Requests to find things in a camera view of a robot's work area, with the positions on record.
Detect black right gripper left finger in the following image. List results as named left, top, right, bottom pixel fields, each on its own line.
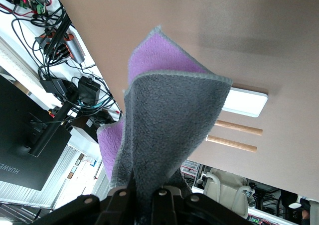
left=37, top=171, right=137, bottom=225

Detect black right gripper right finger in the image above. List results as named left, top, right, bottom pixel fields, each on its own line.
left=151, top=185, right=252, bottom=225

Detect grey and purple towel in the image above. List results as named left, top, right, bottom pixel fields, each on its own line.
left=96, top=25, right=233, bottom=203

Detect white towel rack wooden rods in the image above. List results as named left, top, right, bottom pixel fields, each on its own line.
left=206, top=84, right=269, bottom=153

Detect white printed label box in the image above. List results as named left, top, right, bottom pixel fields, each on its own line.
left=179, top=159, right=201, bottom=180

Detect beige office chair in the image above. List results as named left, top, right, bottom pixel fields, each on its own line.
left=203, top=167, right=251, bottom=220

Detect black Huawei monitor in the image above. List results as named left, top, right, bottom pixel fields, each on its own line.
left=0, top=74, right=73, bottom=192

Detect black power adapter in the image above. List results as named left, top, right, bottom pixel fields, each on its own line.
left=39, top=77, right=66, bottom=94
left=78, top=76, right=101, bottom=104

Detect grey metal USB hub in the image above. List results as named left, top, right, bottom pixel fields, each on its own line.
left=63, top=37, right=86, bottom=64

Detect brown table mat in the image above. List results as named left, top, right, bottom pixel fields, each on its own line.
left=51, top=0, right=319, bottom=195

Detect green circuit board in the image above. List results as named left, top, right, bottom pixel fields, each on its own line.
left=17, top=0, right=47, bottom=14

